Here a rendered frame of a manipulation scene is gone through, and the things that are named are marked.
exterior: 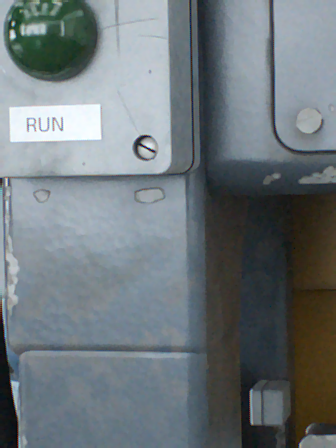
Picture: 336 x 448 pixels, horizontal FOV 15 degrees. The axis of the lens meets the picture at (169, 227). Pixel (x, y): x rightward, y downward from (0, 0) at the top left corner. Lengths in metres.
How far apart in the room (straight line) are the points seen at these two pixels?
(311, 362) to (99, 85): 0.37
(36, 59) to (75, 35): 0.01
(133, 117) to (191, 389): 0.10
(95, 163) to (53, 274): 0.07
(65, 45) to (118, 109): 0.03
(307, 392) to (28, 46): 0.40
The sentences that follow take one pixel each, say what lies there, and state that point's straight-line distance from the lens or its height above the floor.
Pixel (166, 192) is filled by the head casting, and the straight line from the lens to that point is 0.44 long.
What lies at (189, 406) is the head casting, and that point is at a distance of 0.44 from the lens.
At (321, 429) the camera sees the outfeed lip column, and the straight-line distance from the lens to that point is 0.62.
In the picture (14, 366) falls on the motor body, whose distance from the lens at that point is 0.92.
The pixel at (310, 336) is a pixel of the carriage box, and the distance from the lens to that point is 0.73.
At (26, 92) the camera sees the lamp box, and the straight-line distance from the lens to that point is 0.40.
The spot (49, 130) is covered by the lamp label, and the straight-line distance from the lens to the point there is 0.40.
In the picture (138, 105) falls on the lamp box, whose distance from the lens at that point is 0.39.
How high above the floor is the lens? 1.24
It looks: 3 degrees down
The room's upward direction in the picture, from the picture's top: 1 degrees counter-clockwise
